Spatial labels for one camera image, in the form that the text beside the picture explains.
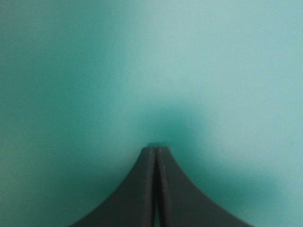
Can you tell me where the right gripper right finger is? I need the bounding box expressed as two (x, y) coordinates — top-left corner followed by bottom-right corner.
(155, 146), (244, 227)

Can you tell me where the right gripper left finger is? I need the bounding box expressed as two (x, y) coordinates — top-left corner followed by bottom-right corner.
(71, 146), (157, 227)

